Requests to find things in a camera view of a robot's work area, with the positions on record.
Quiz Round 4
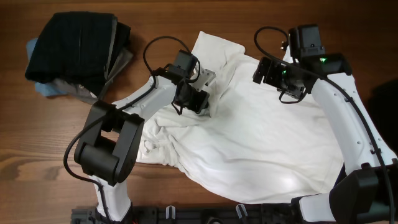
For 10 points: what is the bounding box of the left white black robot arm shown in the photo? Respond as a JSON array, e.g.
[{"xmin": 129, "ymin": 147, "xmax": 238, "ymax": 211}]
[{"xmin": 71, "ymin": 65, "xmax": 216, "ymax": 223}]

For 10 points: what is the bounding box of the grey folded garment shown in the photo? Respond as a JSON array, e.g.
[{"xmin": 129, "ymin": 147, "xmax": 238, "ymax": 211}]
[{"xmin": 49, "ymin": 48, "xmax": 133, "ymax": 105}]

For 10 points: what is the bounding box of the dark object at right edge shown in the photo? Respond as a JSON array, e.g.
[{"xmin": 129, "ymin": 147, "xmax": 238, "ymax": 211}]
[{"xmin": 368, "ymin": 80, "xmax": 397, "ymax": 152}]

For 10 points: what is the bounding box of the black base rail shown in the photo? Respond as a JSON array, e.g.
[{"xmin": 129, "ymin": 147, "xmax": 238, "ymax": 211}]
[{"xmin": 70, "ymin": 203, "xmax": 336, "ymax": 224}]

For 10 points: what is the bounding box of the light blue folded cloth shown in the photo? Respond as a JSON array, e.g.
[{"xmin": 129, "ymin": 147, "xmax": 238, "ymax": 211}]
[{"xmin": 26, "ymin": 38, "xmax": 67, "ymax": 97}]

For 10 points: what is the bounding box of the black folded garment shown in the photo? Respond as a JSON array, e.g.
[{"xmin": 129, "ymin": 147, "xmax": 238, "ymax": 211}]
[{"xmin": 25, "ymin": 12, "xmax": 131, "ymax": 87}]

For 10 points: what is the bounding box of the white t-shirt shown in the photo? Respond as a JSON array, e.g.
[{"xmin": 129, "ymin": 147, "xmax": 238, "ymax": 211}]
[{"xmin": 137, "ymin": 32, "xmax": 343, "ymax": 203}]

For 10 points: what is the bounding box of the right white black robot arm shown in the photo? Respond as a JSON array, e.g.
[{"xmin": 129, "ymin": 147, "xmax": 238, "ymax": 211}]
[{"xmin": 253, "ymin": 49, "xmax": 397, "ymax": 223}]

